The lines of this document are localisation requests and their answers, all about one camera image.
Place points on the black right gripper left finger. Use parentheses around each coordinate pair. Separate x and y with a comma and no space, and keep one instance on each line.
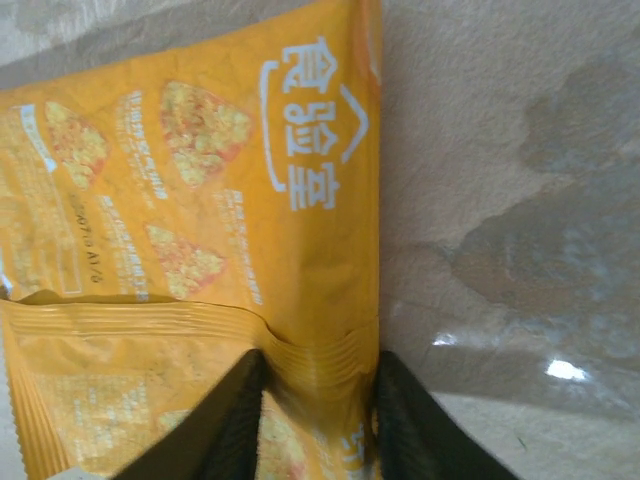
(210,440)

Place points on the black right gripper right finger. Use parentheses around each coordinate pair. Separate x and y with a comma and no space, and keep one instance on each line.
(415,440)

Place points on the yellow chips snack bag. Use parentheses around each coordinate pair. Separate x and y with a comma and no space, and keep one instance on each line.
(200,200)

